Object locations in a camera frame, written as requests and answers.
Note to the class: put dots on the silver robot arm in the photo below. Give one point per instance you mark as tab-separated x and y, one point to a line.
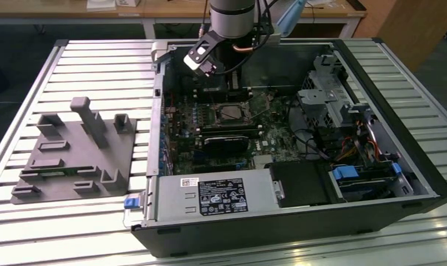
231	19

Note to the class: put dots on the CPU socket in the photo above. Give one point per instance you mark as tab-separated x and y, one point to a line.
216	119

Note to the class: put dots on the pale blue teach pendant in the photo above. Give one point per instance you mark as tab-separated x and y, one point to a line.
289	16

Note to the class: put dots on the grey metal drive cage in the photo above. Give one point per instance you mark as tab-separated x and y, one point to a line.
315	97

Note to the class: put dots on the green motherboard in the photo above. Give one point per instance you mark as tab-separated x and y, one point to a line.
279	130

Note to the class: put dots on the black graphics card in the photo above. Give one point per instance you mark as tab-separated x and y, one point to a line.
224	145

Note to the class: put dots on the white box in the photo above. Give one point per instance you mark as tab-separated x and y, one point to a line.
101	5
128	3

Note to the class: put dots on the small silver heat sink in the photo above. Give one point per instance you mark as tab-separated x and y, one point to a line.
263	160

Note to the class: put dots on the flat black item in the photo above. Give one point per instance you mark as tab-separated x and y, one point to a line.
356	5

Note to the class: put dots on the black disk bay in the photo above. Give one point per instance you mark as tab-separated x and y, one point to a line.
300	183

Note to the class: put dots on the wooden desk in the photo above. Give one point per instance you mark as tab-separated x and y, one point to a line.
60	12

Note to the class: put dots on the wooden cabinet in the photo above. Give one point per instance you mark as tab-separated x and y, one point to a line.
412	27

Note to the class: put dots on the hard disk in blue carrier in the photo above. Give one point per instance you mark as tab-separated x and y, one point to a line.
343	171

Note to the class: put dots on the grey power supply box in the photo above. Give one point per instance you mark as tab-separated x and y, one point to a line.
171	194

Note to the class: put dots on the grey parts rack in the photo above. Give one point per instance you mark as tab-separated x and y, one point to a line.
79	155

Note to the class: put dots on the green RAM stick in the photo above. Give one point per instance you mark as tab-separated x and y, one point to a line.
56	171

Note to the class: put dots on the black open PC case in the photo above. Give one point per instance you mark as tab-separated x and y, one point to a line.
245	235

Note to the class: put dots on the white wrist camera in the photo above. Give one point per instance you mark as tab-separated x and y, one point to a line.
193	62

